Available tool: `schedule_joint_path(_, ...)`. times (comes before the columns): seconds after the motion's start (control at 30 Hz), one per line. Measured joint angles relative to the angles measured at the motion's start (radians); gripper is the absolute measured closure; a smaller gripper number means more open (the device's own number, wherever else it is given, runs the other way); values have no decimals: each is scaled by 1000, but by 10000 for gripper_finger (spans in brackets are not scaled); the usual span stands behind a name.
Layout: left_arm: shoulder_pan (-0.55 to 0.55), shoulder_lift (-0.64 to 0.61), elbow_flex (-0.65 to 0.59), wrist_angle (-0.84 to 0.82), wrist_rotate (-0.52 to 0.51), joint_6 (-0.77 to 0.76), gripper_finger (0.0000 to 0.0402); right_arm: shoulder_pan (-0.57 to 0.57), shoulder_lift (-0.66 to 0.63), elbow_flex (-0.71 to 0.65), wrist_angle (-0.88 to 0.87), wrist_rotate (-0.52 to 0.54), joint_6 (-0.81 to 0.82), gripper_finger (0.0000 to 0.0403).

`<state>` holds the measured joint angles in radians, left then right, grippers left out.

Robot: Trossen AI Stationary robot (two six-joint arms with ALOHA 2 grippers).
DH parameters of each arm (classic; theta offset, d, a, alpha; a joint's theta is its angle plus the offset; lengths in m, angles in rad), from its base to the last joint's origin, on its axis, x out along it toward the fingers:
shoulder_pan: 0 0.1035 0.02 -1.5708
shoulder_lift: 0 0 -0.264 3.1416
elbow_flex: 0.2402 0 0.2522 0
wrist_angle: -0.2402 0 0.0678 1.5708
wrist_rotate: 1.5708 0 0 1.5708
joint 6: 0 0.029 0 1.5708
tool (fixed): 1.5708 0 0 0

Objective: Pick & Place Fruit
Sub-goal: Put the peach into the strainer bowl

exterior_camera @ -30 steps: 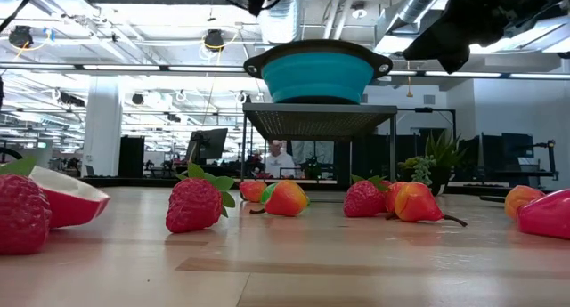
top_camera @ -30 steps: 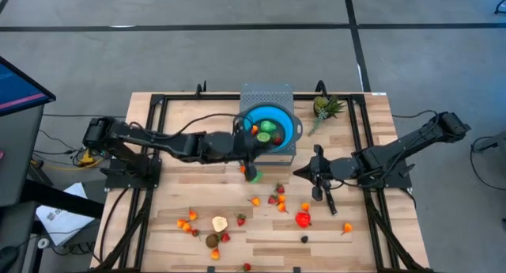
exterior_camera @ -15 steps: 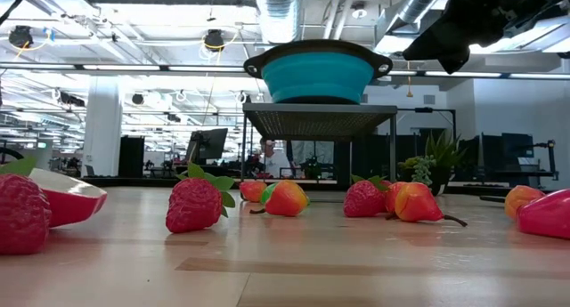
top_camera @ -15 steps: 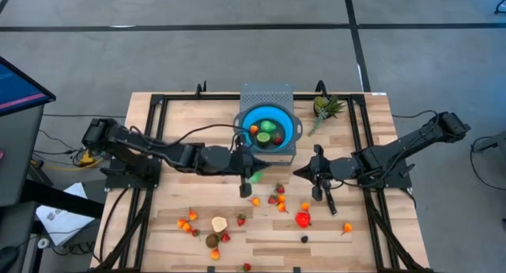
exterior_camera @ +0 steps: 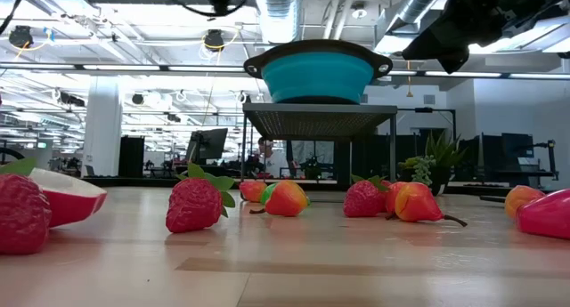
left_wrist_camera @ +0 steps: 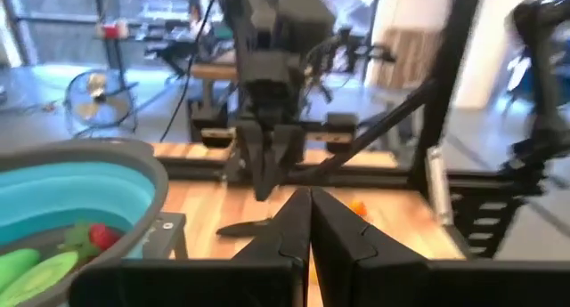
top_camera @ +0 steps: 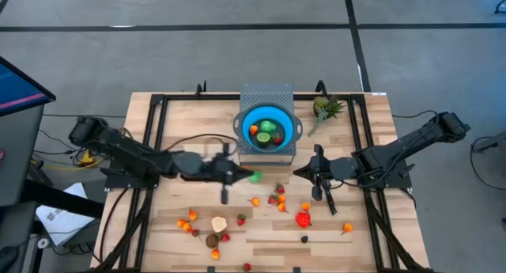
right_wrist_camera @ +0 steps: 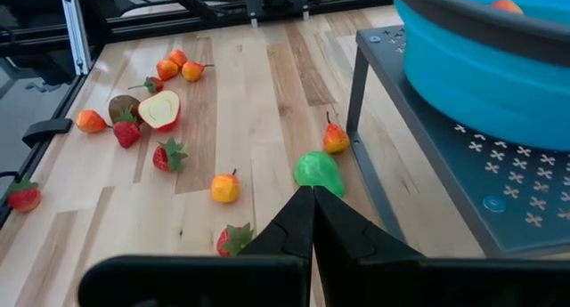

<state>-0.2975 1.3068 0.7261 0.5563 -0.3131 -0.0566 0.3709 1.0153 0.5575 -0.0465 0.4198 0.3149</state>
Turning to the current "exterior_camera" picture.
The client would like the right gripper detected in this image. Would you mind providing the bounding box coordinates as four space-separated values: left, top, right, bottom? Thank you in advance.
401 0 570 75

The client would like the blue collapsible bowl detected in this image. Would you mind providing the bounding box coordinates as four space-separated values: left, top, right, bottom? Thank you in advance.
242 38 395 106

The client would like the orange toy peach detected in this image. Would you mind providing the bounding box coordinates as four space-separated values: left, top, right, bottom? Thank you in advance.
385 181 404 220
504 184 547 220
394 182 468 229
248 179 311 218
239 180 268 204

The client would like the red toy pepper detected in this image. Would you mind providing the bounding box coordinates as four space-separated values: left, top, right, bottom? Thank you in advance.
515 189 570 241

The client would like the potted succulent plant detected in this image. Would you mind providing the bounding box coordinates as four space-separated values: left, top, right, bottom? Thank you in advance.
397 131 468 197

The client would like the background workstation desk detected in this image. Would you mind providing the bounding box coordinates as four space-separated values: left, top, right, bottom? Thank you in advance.
456 132 560 189

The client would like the grey perforated metal stand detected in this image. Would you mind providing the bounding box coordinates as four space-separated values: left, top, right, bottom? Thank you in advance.
240 102 399 190

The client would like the person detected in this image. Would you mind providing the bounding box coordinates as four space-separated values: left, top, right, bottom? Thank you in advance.
254 136 293 178

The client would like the black ceiling lamp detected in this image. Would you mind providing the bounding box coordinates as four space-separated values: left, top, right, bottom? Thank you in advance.
203 28 226 53
7 25 35 49

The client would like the black background monitor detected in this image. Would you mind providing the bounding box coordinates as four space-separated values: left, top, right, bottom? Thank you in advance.
184 127 229 166

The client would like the black background cabinet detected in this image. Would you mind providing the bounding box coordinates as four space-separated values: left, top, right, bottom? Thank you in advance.
118 135 146 179

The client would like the white building column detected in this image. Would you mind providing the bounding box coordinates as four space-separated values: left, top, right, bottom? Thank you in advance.
81 77 123 178

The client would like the toy apple half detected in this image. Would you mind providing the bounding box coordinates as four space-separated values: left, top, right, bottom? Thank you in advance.
27 166 109 230

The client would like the silver ceiling duct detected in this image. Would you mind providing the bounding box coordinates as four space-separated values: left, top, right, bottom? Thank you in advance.
386 0 442 35
252 0 305 45

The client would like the black background gantry frame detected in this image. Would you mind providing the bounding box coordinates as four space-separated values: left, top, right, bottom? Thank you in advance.
397 106 458 166

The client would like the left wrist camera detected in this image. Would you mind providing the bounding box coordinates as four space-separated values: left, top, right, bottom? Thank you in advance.
208 0 233 15

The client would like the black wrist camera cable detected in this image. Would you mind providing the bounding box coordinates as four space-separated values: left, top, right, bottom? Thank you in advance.
153 0 250 19

